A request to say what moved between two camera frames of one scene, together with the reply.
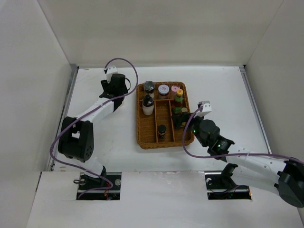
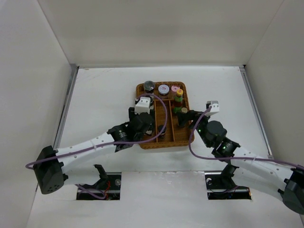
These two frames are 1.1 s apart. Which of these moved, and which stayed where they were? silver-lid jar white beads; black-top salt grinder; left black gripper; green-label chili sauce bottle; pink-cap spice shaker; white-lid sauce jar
Moved: silver-lid jar white beads; left black gripper
Stayed: black-top salt grinder; white-lid sauce jar; pink-cap spice shaker; green-label chili sauce bottle
